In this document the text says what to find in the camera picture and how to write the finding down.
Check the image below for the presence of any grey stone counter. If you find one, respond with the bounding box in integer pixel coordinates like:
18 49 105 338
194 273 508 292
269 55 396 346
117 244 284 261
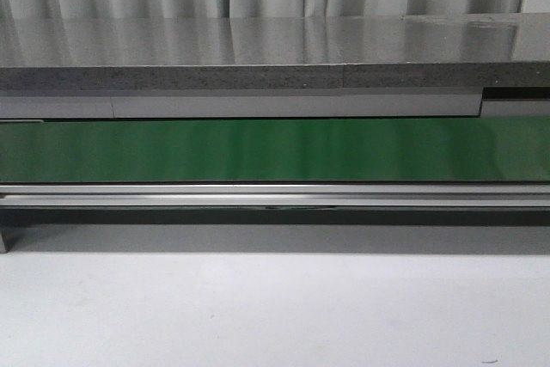
1 14 549 121

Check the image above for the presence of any green conveyor belt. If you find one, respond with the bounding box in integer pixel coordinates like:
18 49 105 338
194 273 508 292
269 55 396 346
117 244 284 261
1 117 549 183

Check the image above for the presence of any aluminium conveyor frame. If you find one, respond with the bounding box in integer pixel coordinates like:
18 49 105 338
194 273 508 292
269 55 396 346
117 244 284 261
1 178 549 255

